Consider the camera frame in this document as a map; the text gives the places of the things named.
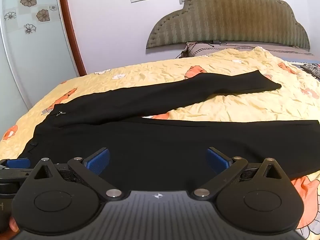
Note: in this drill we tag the flower-print wardrobe door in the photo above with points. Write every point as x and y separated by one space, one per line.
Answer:
27 42

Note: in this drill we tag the yellow floral bedsheet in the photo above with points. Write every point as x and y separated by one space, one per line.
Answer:
225 105

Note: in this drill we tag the brown wooden wardrobe trim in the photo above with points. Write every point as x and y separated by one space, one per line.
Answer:
71 30

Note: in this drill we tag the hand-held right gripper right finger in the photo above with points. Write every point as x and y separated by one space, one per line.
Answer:
216 158

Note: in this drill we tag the black pants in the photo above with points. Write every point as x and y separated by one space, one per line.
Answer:
150 142

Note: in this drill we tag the person's left hand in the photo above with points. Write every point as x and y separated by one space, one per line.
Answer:
13 225

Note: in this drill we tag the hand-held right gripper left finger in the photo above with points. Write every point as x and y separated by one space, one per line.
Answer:
98 160

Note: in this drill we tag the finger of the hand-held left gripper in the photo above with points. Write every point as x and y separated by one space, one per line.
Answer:
17 163

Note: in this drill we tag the striped grey pillow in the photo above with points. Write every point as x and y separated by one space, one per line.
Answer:
250 48

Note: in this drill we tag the zebra-print cloth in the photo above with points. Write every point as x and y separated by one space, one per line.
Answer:
311 69

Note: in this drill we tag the green upholstered headboard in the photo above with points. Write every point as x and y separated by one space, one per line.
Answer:
225 17

